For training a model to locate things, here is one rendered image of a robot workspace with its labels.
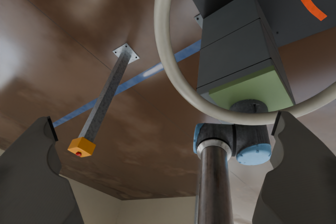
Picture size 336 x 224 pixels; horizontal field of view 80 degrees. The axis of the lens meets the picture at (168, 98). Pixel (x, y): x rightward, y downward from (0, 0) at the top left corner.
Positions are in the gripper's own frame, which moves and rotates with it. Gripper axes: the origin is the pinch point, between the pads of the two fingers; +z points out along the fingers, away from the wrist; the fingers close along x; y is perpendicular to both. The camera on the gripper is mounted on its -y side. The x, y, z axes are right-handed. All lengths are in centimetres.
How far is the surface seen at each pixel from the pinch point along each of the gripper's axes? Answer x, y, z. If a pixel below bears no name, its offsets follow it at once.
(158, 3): -0.5, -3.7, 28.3
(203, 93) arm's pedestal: 22, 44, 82
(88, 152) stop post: -50, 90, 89
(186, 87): 5.1, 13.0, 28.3
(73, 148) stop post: -59, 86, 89
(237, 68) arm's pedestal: 38, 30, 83
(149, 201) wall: -46, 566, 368
